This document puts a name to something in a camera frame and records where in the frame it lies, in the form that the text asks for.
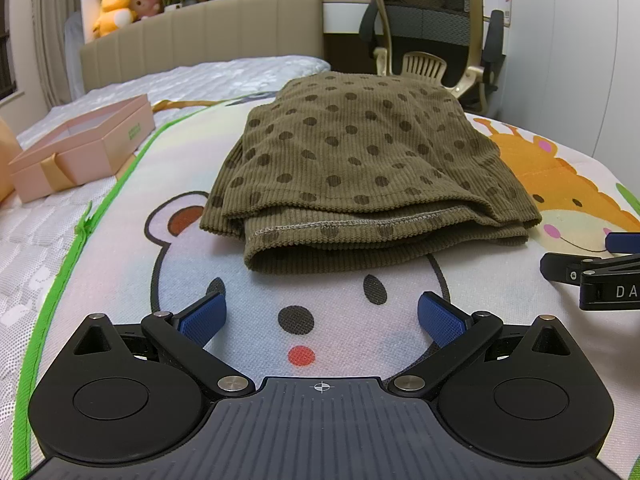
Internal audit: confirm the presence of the white wardrobe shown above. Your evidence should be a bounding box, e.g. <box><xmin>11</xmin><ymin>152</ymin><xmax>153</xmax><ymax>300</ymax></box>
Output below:
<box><xmin>462</xmin><ymin>0</ymin><xmax>640</xmax><ymax>163</ymax></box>

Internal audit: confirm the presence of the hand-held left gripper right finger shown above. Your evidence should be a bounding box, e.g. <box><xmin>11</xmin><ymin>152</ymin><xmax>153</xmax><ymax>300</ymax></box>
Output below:
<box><xmin>387</xmin><ymin>291</ymin><xmax>573</xmax><ymax>402</ymax></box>

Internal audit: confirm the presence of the beige mesh office chair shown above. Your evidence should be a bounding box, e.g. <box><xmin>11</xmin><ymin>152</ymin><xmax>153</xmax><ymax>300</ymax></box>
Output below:
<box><xmin>359</xmin><ymin>0</ymin><xmax>507</xmax><ymax>114</ymax></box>

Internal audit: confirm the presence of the brown ribbed garment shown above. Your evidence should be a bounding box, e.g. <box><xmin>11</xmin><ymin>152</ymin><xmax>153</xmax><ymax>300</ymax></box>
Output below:
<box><xmin>200</xmin><ymin>71</ymin><xmax>544</xmax><ymax>277</ymax></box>

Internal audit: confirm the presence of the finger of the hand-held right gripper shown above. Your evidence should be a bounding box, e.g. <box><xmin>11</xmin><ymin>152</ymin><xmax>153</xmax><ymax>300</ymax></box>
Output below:
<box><xmin>604</xmin><ymin>232</ymin><xmax>640</xmax><ymax>255</ymax></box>
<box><xmin>540</xmin><ymin>252</ymin><xmax>640</xmax><ymax>287</ymax></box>

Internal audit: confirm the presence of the pink gift box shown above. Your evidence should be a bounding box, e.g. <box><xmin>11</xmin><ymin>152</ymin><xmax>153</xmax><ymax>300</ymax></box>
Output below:
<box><xmin>7</xmin><ymin>95</ymin><xmax>157</xmax><ymax>204</ymax></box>

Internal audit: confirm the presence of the yellow plush toy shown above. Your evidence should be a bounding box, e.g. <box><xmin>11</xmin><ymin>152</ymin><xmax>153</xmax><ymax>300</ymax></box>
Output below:
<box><xmin>92</xmin><ymin>0</ymin><xmax>139</xmax><ymax>39</ymax></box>

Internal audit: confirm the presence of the dark window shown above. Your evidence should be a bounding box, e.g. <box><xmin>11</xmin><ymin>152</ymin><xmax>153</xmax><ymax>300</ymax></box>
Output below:
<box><xmin>0</xmin><ymin>22</ymin><xmax>16</xmax><ymax>102</ymax></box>

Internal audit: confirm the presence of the animal printed play mat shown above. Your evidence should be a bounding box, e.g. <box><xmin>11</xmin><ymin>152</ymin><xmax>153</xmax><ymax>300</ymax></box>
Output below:
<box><xmin>0</xmin><ymin>91</ymin><xmax>640</xmax><ymax>480</ymax></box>

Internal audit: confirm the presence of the beige padded headboard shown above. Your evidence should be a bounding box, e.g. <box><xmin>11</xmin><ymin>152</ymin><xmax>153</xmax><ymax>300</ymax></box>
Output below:
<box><xmin>80</xmin><ymin>0</ymin><xmax>326</xmax><ymax>97</ymax></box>

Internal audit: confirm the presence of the grey curtain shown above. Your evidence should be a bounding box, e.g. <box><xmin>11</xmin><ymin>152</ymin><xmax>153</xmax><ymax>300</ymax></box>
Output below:
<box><xmin>29</xmin><ymin>0</ymin><xmax>87</xmax><ymax>109</ymax></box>

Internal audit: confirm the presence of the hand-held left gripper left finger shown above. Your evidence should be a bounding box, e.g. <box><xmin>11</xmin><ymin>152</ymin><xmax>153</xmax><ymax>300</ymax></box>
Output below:
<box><xmin>72</xmin><ymin>290</ymin><xmax>256</xmax><ymax>400</ymax></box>

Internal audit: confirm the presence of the pink plush toy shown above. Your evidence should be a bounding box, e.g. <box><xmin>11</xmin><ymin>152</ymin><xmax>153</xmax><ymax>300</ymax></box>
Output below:
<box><xmin>130</xmin><ymin>0</ymin><xmax>164</xmax><ymax>21</ymax></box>

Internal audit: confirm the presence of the white desk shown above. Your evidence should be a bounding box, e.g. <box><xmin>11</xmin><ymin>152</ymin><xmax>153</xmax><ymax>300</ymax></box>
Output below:
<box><xmin>321</xmin><ymin>0</ymin><xmax>383</xmax><ymax>77</ymax></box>

